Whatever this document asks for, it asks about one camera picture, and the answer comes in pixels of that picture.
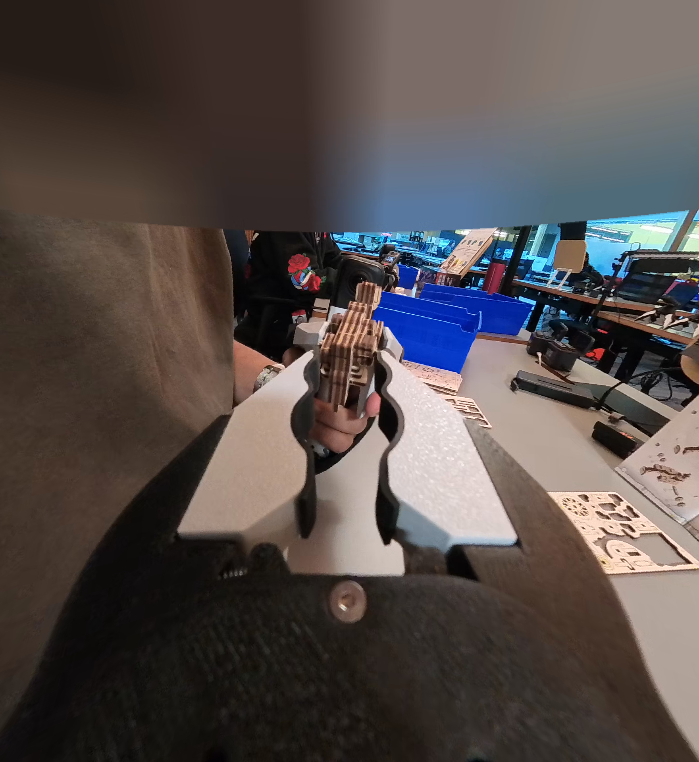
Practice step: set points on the black laptop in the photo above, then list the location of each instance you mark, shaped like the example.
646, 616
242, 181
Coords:
653, 283

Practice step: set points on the black device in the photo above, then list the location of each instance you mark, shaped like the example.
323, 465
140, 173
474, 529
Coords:
560, 351

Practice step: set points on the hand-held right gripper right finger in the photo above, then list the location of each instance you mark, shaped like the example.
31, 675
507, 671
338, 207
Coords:
450, 476

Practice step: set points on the black long case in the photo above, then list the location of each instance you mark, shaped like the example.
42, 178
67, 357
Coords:
552, 388

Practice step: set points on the wooden sheet with bar cutouts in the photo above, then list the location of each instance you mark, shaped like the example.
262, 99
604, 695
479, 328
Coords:
471, 412

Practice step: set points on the person's left forearm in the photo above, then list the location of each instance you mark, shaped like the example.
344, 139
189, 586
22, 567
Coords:
251, 369

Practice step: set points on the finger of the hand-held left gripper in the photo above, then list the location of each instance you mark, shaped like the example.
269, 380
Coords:
310, 334
392, 345

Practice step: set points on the leaning wooden display board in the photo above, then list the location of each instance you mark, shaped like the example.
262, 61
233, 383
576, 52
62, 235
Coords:
468, 253

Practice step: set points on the red water bottle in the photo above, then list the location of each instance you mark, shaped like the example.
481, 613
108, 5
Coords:
494, 277

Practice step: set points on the wooden sheet with large cutout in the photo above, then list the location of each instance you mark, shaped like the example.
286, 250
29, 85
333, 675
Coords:
611, 530

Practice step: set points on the person's olive shirt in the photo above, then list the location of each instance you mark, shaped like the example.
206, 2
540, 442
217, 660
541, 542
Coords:
87, 387

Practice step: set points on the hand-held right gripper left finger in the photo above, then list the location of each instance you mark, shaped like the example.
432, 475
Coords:
248, 476

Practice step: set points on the wooden motorcycle model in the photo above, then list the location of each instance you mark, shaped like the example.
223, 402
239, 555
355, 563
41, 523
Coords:
349, 345

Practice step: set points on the wooden table with devices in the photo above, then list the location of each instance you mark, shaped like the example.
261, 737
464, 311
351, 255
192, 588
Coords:
623, 312

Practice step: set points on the blue plastic bin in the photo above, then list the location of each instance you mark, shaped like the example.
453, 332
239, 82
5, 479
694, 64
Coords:
492, 309
432, 333

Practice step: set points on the person's left hand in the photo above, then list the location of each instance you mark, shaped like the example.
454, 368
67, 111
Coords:
343, 428

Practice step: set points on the grey desk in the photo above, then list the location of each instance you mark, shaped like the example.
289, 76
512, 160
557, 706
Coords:
534, 452

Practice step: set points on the stack of wooden sheets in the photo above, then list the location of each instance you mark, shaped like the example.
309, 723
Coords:
435, 376

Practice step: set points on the small black box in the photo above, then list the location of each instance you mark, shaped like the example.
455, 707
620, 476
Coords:
617, 439

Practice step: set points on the dark flat pad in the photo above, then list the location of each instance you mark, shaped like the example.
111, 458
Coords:
641, 411

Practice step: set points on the small beige rounded board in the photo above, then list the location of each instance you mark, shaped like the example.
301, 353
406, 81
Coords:
569, 255

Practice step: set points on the assembly instruction booklet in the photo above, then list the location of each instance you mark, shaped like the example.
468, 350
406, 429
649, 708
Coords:
688, 464

